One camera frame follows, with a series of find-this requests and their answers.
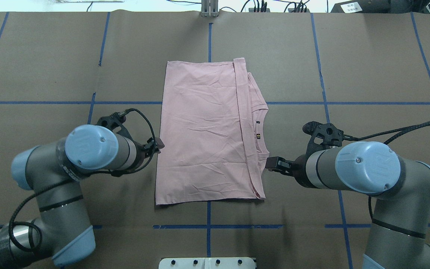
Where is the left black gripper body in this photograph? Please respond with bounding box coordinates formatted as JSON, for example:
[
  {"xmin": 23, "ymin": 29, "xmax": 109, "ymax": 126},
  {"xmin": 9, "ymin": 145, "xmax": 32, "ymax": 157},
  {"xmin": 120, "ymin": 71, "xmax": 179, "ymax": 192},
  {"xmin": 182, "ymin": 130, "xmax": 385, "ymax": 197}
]
[{"xmin": 97, "ymin": 112, "xmax": 156, "ymax": 176}]

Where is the aluminium frame post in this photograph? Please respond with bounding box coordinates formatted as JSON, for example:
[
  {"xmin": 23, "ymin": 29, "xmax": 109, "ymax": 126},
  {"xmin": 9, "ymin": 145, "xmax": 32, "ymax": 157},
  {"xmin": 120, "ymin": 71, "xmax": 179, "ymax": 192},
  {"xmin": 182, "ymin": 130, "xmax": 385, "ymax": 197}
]
[{"xmin": 200, "ymin": 0, "xmax": 219, "ymax": 18}]

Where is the brown paper table cover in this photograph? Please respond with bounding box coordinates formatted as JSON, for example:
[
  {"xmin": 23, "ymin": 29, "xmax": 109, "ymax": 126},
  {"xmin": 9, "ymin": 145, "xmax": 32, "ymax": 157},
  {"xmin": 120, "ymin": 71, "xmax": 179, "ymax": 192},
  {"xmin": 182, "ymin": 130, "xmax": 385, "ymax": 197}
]
[{"xmin": 0, "ymin": 10, "xmax": 430, "ymax": 269}]

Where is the black box device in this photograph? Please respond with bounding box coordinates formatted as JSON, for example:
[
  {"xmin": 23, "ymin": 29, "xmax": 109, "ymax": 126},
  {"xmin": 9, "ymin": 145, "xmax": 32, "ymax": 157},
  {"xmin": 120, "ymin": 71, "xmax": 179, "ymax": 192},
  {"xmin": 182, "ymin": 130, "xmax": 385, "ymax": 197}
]
[{"xmin": 330, "ymin": 0, "xmax": 403, "ymax": 14}]

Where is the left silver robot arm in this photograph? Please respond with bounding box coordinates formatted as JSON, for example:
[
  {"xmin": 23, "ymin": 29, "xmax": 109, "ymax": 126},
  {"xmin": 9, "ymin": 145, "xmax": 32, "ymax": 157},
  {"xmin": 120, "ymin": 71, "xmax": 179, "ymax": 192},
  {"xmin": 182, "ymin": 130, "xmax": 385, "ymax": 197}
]
[{"xmin": 0, "ymin": 108, "xmax": 164, "ymax": 269}]

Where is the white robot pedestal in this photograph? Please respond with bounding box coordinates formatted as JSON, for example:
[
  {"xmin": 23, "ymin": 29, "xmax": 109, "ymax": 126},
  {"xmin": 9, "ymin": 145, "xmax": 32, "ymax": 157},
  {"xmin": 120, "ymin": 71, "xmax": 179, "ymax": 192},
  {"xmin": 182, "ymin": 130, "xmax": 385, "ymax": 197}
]
[{"xmin": 158, "ymin": 257, "xmax": 258, "ymax": 269}]

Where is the pink Snoopy t-shirt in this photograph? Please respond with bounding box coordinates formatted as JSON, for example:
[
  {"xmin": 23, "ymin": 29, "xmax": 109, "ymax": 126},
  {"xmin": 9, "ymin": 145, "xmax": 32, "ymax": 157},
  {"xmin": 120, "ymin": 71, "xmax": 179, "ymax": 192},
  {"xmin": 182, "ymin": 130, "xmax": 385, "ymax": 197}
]
[{"xmin": 155, "ymin": 58, "xmax": 269, "ymax": 205}]

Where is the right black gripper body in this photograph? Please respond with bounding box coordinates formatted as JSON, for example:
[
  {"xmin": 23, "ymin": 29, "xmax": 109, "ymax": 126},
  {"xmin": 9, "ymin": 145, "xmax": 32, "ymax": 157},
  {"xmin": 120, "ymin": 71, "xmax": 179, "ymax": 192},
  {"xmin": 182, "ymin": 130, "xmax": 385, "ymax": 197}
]
[{"xmin": 291, "ymin": 121, "xmax": 344, "ymax": 187}]

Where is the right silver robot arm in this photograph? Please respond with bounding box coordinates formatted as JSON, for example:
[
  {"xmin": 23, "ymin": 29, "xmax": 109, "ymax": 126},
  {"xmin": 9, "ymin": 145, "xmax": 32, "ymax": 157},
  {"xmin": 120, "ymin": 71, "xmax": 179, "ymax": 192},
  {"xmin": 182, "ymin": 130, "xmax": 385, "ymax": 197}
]
[{"xmin": 265, "ymin": 121, "xmax": 430, "ymax": 269}]

